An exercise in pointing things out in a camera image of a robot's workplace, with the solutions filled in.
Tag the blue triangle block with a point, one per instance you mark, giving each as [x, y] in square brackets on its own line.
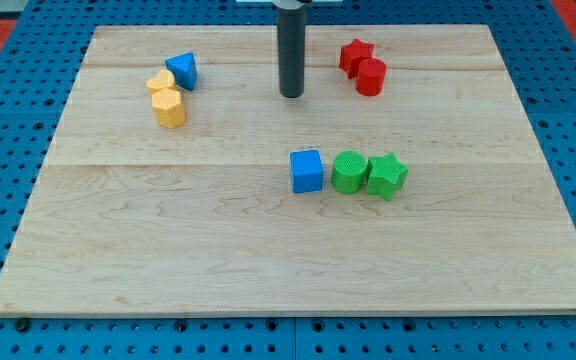
[183, 68]

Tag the blue cube block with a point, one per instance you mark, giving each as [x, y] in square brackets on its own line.
[306, 170]

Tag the green cylinder block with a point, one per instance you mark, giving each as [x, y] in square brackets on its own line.
[349, 168]

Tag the green star block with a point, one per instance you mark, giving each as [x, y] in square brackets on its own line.
[385, 175]

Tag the light wooden board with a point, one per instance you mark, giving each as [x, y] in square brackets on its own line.
[129, 219]

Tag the red cylinder block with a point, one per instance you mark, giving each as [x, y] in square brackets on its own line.
[371, 76]

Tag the red star block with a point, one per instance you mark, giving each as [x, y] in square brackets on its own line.
[352, 54]

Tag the yellow hexagon block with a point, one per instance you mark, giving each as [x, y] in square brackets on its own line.
[168, 107]

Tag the yellow heart block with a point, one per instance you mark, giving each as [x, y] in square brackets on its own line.
[164, 79]

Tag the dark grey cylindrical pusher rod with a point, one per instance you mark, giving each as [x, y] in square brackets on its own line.
[291, 24]

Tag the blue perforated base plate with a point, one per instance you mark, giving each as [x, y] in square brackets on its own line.
[39, 63]

